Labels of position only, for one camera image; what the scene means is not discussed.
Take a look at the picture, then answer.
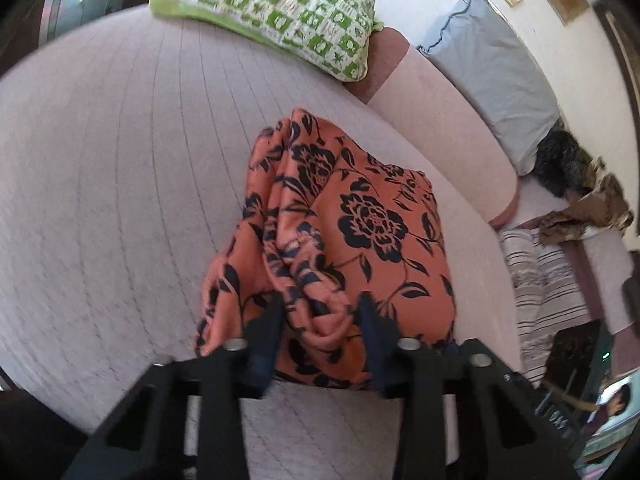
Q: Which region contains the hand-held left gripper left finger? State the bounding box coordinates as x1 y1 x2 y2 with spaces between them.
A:
62 292 288 480

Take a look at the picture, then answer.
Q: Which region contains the brown camouflage cloth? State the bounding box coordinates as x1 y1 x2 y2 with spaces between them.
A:
539 157 636 246

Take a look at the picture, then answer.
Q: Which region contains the grey-blue pillow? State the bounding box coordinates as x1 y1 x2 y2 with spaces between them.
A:
417 0 561 176

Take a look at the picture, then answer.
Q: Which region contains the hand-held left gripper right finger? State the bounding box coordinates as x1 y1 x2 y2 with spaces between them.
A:
357 292 588 480

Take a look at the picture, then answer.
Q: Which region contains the pale quilted bed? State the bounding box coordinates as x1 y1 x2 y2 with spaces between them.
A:
0 5 523 466

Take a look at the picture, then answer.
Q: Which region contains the striped cloth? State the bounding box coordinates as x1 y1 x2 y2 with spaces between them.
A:
500 227 588 386

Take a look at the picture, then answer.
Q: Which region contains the green patterned pillow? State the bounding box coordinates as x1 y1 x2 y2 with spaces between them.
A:
149 0 383 82

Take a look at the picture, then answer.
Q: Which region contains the dark box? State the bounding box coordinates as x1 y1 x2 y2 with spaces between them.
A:
542 320 616 411

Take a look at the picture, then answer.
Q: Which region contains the orange floral garment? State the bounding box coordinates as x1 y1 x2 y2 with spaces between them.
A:
192 108 458 392

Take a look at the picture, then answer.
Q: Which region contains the black fuzzy cloth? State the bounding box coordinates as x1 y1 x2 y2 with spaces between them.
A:
532 120 601 198

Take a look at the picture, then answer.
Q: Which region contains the pink padded backrest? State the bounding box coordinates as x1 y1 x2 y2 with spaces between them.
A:
345 27 521 226

